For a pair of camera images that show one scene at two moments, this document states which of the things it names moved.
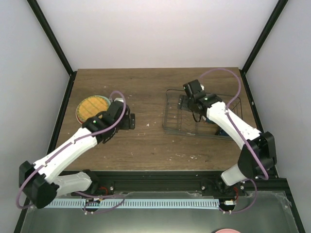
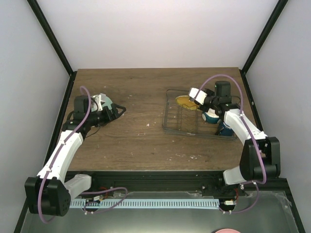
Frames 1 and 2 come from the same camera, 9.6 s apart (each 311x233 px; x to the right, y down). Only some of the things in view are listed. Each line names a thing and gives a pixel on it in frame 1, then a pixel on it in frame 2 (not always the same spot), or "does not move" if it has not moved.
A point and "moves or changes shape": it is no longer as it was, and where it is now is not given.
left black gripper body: x=128 y=124 → x=108 y=118
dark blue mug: x=221 y=131 does not move
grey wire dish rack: x=177 y=120 does not move
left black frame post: x=41 y=18 does not move
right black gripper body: x=182 y=101 → x=215 y=102
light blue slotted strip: x=133 y=203 does not move
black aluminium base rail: x=273 y=190 does not move
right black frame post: x=274 y=16 does not move
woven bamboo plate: x=90 y=107 moves or changes shape
